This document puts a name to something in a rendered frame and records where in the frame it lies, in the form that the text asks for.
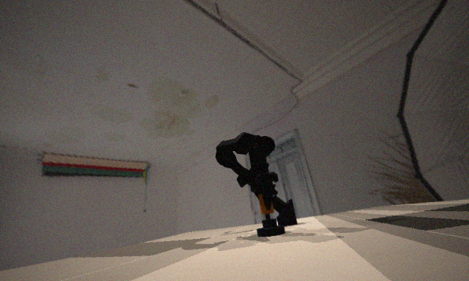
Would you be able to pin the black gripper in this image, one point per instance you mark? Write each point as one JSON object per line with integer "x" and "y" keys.
{"x": 263, "y": 184}

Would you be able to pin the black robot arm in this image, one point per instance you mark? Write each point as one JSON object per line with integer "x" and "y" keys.
{"x": 259, "y": 149}

